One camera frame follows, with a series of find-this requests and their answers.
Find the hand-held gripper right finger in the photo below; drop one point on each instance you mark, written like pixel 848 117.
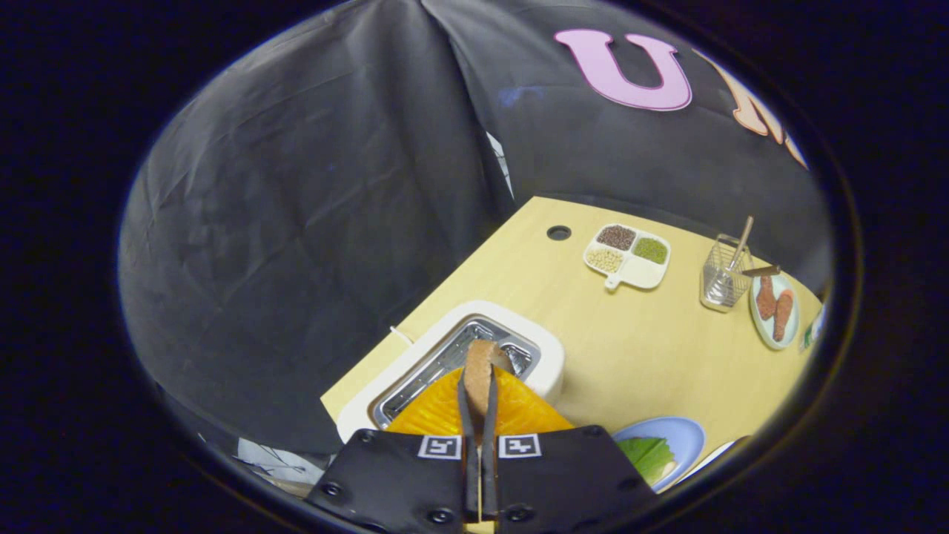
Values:
pixel 490 460

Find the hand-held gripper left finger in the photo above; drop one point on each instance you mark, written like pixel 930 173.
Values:
pixel 470 460

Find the toasted bread slice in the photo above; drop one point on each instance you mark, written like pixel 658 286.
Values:
pixel 478 371

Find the green lettuce leaf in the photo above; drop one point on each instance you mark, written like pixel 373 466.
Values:
pixel 649 456

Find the cream white toaster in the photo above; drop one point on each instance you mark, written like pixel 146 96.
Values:
pixel 545 356

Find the blue round plate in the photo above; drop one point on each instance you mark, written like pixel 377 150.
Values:
pixel 682 437

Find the white plastic sheet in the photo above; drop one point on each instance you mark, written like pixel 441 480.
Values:
pixel 274 460

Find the white plate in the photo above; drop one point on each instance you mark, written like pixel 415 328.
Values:
pixel 712 456

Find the white divided seasoning tray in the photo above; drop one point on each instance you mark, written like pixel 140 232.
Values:
pixel 645 276

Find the pale green plate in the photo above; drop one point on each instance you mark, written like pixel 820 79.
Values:
pixel 765 331

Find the brown meat patty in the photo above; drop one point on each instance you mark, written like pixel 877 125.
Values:
pixel 766 298
pixel 783 315

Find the clear plastic water bottle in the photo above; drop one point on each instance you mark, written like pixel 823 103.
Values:
pixel 809 337

